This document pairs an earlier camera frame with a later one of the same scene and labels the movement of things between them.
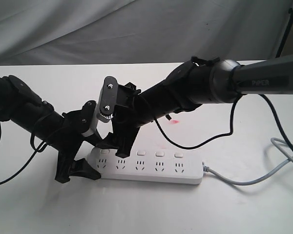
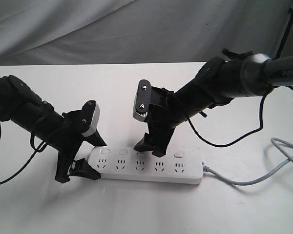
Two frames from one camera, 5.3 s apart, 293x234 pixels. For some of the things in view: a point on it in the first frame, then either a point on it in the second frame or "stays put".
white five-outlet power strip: x=158 y=166 stays put
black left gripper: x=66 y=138 stays put
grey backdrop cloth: x=54 y=32 stays put
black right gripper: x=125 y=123 → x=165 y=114
